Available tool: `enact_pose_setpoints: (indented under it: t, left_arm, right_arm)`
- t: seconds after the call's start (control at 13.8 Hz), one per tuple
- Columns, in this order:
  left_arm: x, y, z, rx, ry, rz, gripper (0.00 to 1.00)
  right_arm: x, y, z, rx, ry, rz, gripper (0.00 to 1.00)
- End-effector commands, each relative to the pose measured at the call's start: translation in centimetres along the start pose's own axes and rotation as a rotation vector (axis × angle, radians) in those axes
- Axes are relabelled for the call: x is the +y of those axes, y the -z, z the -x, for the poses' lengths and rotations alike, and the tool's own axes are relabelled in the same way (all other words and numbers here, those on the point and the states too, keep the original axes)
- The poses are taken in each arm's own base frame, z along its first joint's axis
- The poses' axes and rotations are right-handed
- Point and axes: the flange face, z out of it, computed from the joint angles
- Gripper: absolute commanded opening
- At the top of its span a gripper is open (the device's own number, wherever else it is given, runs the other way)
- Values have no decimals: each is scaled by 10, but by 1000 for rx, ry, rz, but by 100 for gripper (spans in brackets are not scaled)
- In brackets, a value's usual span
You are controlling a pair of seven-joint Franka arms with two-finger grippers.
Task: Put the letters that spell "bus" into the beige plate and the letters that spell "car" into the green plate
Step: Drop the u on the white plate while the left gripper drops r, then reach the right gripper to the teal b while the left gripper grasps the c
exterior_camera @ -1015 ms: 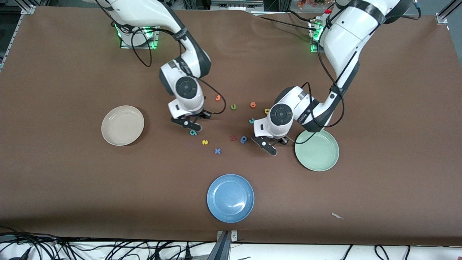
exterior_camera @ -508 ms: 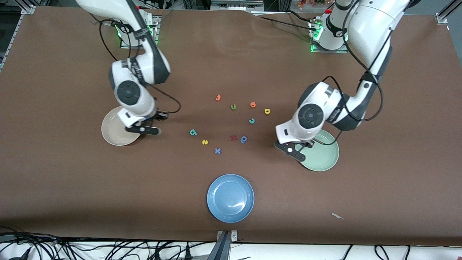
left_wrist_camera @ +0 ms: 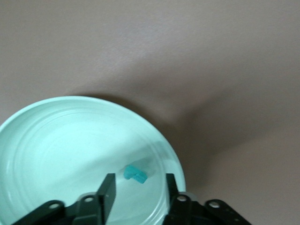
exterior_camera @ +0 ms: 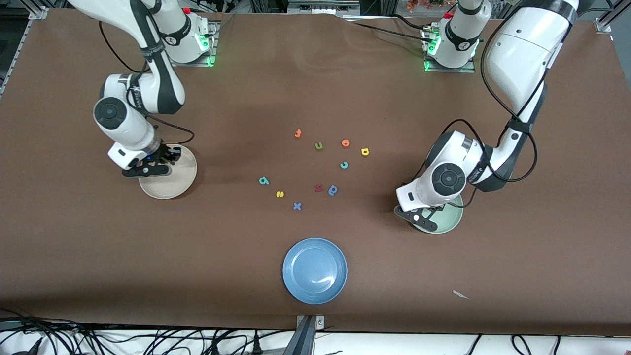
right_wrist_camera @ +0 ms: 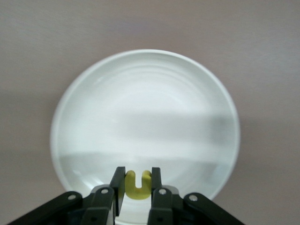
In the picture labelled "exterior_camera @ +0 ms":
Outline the pale green plate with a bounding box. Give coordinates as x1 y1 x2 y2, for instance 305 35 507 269
412 193 464 234

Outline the beige brown plate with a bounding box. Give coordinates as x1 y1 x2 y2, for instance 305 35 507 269
138 143 198 200

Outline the blue plate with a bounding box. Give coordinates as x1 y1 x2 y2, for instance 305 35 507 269
282 237 348 305

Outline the brown table cover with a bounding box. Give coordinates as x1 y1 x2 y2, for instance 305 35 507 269
0 9 631 337

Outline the grey metal device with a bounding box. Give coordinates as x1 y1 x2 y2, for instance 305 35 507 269
287 0 362 15

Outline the orange dried plant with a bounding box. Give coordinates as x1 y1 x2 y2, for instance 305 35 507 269
407 0 456 13

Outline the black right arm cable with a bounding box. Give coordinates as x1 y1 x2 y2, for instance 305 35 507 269
99 20 195 147

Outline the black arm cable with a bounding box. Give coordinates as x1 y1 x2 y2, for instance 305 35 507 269
408 20 539 210
99 20 195 147

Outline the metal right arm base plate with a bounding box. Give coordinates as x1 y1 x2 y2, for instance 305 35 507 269
163 20 221 68

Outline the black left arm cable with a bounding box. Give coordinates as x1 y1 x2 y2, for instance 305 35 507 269
408 20 539 210

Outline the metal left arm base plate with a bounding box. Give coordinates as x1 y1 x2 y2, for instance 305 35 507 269
424 27 476 73

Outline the looped black cable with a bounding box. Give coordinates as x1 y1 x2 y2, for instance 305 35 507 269
510 334 533 355

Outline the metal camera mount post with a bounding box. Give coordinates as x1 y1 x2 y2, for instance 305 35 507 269
282 314 326 355

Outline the black base power cable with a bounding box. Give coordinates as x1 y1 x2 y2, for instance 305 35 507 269
345 14 437 44

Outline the black cable tangle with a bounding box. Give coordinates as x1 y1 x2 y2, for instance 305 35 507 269
0 308 279 355

